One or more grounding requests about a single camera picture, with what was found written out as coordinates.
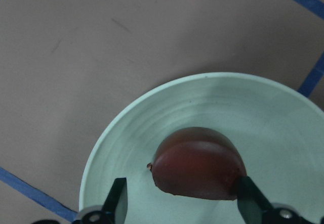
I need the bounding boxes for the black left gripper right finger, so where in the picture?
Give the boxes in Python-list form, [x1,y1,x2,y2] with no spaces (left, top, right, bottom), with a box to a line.
[237,176,310,224]

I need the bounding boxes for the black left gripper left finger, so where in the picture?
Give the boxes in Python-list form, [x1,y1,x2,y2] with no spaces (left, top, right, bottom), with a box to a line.
[73,177,127,223]

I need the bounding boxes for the dark red bun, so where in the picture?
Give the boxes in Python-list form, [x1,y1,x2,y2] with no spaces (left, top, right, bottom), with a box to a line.
[147,127,247,200]

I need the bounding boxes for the pale green plate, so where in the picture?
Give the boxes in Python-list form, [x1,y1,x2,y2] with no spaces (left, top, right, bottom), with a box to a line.
[79,73,323,223]

